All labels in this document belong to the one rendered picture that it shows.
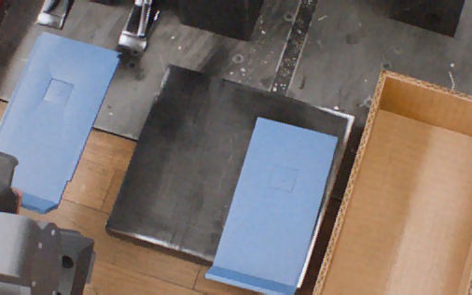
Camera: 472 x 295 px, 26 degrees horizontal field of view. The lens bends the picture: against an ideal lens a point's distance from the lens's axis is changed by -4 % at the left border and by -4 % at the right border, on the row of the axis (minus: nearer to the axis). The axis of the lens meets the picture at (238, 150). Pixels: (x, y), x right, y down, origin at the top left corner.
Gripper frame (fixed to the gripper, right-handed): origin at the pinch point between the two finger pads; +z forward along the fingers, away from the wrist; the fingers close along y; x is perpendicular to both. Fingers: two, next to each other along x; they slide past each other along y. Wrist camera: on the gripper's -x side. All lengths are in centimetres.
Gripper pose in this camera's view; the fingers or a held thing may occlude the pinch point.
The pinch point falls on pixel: (6, 194)
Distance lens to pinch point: 81.2
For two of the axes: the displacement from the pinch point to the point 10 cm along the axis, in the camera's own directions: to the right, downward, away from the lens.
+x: -9.5, -2.8, 1.3
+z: 1.7, -1.3, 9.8
